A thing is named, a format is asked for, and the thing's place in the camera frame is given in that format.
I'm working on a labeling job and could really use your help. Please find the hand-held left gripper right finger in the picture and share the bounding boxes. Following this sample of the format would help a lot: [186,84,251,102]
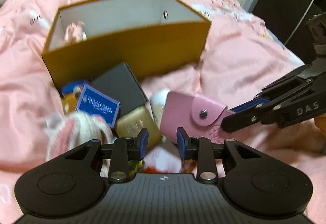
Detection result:
[176,127,265,182]

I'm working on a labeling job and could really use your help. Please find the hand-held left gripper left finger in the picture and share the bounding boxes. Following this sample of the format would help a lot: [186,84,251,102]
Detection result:
[62,128,149,182]

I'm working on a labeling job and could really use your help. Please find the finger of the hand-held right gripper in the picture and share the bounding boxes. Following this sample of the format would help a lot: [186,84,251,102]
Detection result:
[230,71,310,114]
[221,104,283,133]

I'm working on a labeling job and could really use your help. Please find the red yellow feather shuttlecock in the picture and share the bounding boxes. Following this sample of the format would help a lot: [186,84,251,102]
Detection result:
[129,158,182,176]

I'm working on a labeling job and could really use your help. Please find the pink leather card wallet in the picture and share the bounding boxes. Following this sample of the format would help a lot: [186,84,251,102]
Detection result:
[159,91,235,138]

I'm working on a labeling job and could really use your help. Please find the blue card box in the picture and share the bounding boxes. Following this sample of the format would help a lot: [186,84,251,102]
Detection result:
[61,81,121,128]

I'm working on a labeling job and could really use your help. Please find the black box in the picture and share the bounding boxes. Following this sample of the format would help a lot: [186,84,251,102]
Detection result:
[90,61,149,119]

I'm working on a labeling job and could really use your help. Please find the pink white knitted plush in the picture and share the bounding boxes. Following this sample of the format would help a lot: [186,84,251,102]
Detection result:
[45,111,114,161]

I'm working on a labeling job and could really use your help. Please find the yellow cardboard box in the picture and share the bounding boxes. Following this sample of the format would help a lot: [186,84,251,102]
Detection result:
[41,0,212,92]

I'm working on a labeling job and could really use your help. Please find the pink plastic gadget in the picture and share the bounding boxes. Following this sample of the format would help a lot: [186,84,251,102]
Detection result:
[64,21,87,43]

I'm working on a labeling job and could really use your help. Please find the gold box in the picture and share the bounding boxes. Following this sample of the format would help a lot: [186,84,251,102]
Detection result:
[116,105,162,150]

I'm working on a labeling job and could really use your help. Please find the white tube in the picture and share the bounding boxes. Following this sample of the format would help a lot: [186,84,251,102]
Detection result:
[150,88,170,125]

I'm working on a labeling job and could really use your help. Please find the pink printed blanket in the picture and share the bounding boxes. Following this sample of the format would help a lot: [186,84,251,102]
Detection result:
[0,0,326,224]

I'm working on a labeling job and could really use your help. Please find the white cable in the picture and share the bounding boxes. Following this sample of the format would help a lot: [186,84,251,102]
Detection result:
[283,0,324,46]

